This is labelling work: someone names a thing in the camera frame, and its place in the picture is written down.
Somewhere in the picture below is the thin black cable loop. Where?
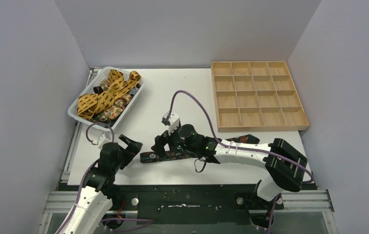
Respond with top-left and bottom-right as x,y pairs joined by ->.
193,158 -> 208,174

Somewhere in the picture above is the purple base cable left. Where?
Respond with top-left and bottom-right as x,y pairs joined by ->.
102,218 -> 154,233

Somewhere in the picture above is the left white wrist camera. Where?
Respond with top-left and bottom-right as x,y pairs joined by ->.
92,134 -> 112,150

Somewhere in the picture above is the yellow patterned tie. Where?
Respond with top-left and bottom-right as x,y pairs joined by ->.
77,69 -> 142,121

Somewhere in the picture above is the wooden compartment tray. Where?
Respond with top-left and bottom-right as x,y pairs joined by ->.
211,61 -> 309,132

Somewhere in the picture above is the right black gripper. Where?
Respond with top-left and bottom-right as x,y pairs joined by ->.
152,122 -> 198,158

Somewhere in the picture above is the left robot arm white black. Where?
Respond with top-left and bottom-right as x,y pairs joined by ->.
56,134 -> 143,234

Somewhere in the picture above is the white plastic basket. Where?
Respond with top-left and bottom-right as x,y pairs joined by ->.
67,67 -> 145,131

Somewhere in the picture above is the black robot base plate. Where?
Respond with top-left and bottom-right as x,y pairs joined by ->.
112,184 -> 283,227

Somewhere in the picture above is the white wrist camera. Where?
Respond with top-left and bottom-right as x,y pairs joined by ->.
92,134 -> 112,150
162,112 -> 181,135

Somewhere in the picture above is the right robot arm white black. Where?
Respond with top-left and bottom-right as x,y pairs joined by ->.
151,124 -> 308,201

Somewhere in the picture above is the beige floral tie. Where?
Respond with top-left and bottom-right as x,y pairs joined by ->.
91,80 -> 139,122

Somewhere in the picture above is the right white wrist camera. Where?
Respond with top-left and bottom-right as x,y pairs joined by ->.
162,112 -> 181,135

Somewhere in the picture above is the dark floral tie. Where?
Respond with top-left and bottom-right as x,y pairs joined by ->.
140,134 -> 260,164

